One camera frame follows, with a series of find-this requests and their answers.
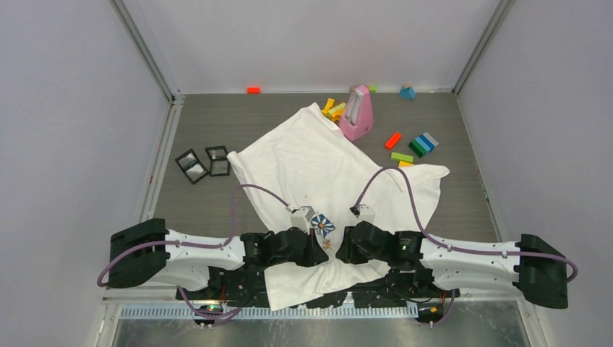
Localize black display box with coin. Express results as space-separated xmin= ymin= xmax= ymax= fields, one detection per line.
xmin=175 ymin=148 xmax=210 ymax=184

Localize white perforated cable duct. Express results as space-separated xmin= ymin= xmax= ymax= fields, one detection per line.
xmin=119 ymin=303 xmax=419 ymax=320

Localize blue wooden house block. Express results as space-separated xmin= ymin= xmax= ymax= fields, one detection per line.
xmin=398 ymin=84 xmax=416 ymax=100

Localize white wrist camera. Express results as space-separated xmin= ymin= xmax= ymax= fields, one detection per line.
xmin=290 ymin=206 xmax=316 ymax=235
xmin=350 ymin=204 xmax=375 ymax=224

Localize light green long block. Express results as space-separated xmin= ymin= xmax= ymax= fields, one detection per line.
xmin=330 ymin=103 xmax=346 ymax=114

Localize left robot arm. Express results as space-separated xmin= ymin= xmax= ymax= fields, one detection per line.
xmin=98 ymin=218 xmax=329 ymax=299

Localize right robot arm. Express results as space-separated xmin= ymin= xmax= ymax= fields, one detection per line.
xmin=336 ymin=222 xmax=568 ymax=309

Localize red-orange flat block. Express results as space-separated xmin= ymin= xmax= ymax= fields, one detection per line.
xmin=384 ymin=132 xmax=402 ymax=150

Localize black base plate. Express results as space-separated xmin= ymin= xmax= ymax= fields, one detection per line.
xmin=184 ymin=267 xmax=460 ymax=309

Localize yellow arch block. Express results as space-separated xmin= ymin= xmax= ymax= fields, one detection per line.
xmin=321 ymin=98 xmax=335 ymax=118

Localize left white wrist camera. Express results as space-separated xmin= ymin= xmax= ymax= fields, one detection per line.
xmin=290 ymin=206 xmax=316 ymax=235

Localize green blue stacked bricks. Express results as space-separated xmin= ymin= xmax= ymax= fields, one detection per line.
xmin=408 ymin=132 xmax=439 ymax=158

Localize wood and green blocks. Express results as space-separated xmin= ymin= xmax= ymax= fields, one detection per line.
xmin=350 ymin=85 xmax=377 ymax=93

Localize pink metronome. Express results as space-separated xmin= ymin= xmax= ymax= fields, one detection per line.
xmin=338 ymin=85 xmax=374 ymax=141

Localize orange block by metronome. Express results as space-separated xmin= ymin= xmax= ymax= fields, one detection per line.
xmin=330 ymin=111 xmax=342 ymax=122

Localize orange-red block at wall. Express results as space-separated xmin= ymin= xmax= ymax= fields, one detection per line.
xmin=247 ymin=86 xmax=261 ymax=94

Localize empty black display box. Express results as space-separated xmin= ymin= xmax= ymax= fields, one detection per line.
xmin=205 ymin=145 xmax=231 ymax=177

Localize lime green flat block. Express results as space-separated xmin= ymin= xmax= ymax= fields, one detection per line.
xmin=390 ymin=152 xmax=413 ymax=163

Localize white t-shirt with daisy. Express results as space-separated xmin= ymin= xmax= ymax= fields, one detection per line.
xmin=228 ymin=104 xmax=450 ymax=310

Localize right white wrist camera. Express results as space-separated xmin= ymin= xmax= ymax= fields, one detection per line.
xmin=350 ymin=204 xmax=375 ymax=224

